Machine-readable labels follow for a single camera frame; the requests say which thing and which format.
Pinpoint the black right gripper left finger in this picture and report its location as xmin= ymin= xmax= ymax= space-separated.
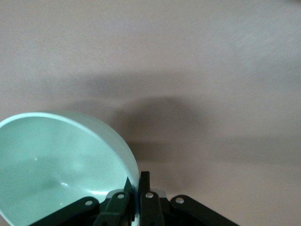
xmin=30 ymin=177 xmax=134 ymax=226

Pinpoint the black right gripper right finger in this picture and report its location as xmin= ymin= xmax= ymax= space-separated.
xmin=138 ymin=171 xmax=240 ymax=226

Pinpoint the light green bowl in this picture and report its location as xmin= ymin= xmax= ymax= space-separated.
xmin=0 ymin=111 xmax=139 ymax=226

